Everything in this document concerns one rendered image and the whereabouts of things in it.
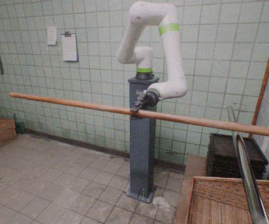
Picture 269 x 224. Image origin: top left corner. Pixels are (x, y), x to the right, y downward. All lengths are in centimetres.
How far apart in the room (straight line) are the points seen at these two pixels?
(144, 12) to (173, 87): 42
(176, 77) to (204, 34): 92
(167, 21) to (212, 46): 85
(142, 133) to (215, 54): 99
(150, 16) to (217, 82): 106
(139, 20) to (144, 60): 43
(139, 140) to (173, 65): 81
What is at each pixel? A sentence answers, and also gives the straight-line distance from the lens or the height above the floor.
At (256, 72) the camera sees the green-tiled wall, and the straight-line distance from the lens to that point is 193.
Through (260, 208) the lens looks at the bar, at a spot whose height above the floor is 117.
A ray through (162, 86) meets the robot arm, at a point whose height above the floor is 125.
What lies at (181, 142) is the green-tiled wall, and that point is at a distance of 217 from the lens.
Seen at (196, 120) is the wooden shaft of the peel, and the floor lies 121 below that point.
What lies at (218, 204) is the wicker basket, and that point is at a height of 59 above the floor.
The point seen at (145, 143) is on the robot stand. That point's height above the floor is 65.
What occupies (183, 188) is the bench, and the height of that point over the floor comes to 58.
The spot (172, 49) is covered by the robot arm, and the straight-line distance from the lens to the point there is 106.
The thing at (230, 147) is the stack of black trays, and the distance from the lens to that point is 132.
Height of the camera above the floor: 148
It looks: 21 degrees down
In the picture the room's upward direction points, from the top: straight up
